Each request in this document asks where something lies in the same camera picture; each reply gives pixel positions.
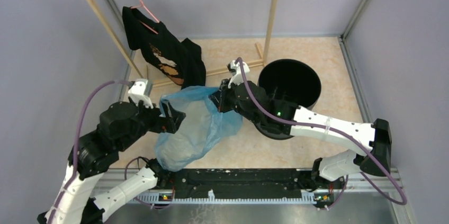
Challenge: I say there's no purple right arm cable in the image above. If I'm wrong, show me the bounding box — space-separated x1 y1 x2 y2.
235 57 408 206

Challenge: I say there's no pink clothes hanger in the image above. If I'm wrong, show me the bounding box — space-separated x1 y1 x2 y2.
129 0 161 35

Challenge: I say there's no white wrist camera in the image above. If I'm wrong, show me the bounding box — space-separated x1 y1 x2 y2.
128 78 154 109
227 59 250 88

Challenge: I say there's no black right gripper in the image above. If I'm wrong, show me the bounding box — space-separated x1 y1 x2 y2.
209 77 261 124

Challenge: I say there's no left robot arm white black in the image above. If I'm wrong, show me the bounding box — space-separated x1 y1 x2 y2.
37 101 186 223

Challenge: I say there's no metal corner frame right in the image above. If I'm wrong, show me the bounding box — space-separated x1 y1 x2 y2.
338 0 372 122

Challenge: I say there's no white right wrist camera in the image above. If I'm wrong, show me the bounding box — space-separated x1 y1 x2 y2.
227 59 250 88

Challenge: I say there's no wooden clothes rack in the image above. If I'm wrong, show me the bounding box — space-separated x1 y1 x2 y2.
68 0 283 88

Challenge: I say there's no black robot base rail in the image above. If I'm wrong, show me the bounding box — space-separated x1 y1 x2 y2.
87 167 401 205

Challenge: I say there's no metal corner frame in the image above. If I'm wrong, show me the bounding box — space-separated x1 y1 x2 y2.
104 0 135 80
338 0 372 122

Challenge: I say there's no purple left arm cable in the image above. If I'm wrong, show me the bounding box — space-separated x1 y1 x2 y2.
46 79 132 224

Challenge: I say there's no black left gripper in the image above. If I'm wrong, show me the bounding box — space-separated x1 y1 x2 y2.
118 96 186 151

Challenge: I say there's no black round trash bin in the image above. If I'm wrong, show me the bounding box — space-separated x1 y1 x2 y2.
250 59 322 121

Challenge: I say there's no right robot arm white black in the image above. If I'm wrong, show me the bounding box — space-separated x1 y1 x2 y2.
209 80 392 188

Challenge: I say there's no black printed t-shirt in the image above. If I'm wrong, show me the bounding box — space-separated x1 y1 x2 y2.
122 7 206 89

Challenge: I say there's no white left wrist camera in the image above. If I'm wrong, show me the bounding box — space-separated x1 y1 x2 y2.
128 78 154 109

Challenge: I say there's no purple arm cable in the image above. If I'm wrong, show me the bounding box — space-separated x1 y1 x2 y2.
235 57 408 206
46 79 132 224

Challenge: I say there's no blue plastic trash bag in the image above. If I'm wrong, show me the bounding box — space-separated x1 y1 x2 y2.
154 86 243 172

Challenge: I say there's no metal corner frame left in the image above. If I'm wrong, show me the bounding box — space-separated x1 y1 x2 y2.
104 0 135 80

